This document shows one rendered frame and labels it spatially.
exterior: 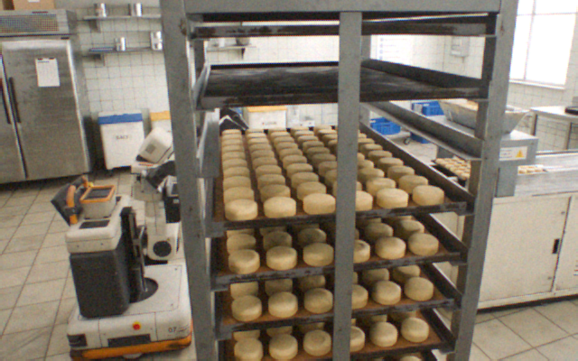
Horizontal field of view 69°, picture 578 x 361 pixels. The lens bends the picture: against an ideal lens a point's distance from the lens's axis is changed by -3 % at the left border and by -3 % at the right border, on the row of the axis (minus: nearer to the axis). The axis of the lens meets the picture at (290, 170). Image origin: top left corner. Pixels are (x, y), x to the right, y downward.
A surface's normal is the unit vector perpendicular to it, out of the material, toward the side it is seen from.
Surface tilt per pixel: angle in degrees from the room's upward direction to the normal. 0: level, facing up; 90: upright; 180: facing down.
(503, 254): 90
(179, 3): 90
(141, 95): 90
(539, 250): 90
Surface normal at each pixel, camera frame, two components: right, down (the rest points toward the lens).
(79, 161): 0.33, 0.29
